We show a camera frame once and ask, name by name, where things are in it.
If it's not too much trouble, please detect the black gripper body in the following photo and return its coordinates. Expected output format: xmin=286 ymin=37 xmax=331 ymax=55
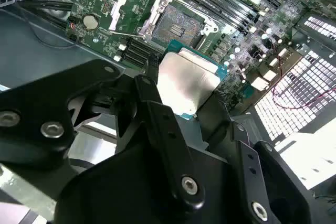
xmin=54 ymin=135 xmax=245 ymax=224

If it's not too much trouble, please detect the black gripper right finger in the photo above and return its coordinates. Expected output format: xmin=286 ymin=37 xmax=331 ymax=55
xmin=195 ymin=91 xmax=316 ymax=224

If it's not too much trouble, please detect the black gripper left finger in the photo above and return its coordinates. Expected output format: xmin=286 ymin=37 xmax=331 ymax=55
xmin=0 ymin=58 xmax=206 ymax=219

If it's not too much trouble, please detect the silver CPU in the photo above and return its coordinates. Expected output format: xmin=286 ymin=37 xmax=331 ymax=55
xmin=156 ymin=39 xmax=228 ymax=120

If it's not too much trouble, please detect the metal socket cover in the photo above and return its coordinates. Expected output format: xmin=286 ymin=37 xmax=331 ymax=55
xmin=109 ymin=0 xmax=170 ymax=41

